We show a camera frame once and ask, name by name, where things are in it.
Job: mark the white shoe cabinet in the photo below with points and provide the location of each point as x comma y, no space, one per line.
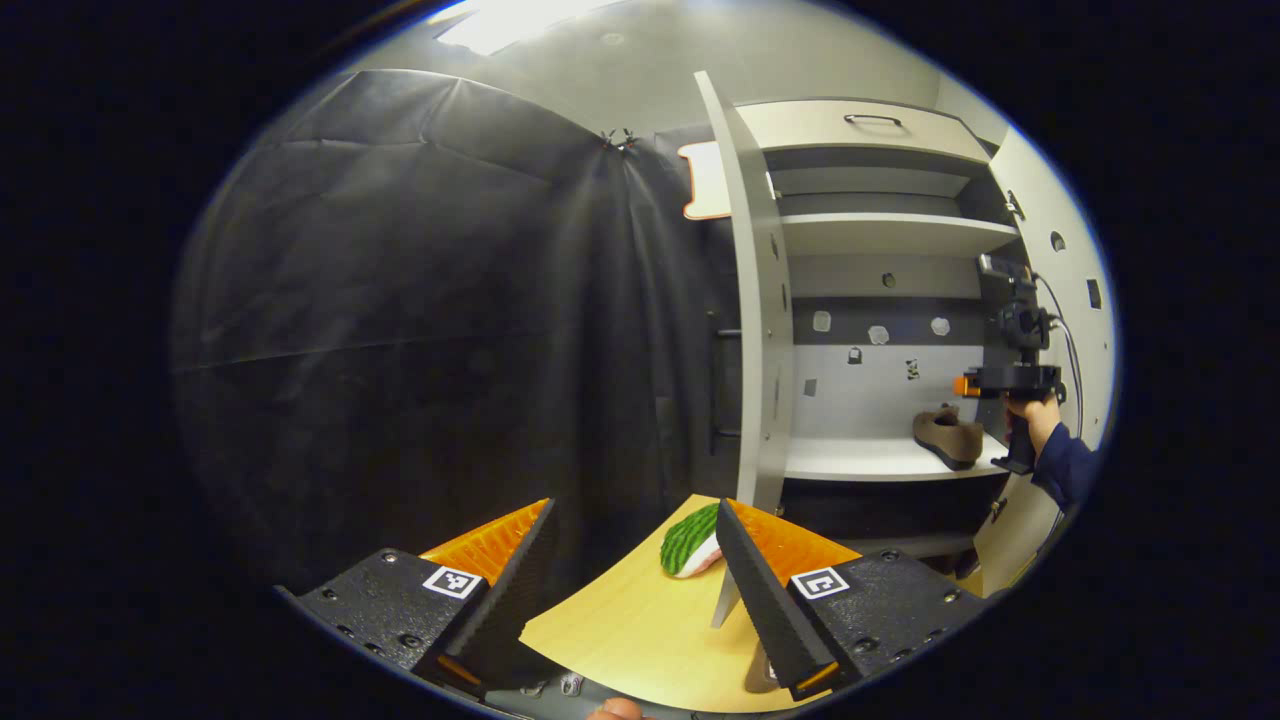
880,505

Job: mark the green watermelon toy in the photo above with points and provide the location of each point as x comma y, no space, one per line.
688,540

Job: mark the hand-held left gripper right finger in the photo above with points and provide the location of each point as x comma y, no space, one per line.
760,610

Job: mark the ceiling light panel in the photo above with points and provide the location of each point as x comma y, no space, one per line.
510,25

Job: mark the white cabinet shelf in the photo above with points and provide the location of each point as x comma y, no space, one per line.
890,235

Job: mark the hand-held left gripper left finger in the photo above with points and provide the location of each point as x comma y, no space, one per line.
515,610

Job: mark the white cabinet drawer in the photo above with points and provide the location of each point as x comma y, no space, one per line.
850,140

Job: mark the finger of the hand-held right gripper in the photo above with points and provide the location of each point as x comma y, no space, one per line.
967,385

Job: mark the black backdrop cloth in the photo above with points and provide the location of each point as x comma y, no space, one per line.
400,300

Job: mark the white shoe cabinet door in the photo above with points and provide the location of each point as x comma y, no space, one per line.
1075,200
755,300

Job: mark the metal door hinge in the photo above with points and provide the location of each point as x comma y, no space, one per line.
1015,205

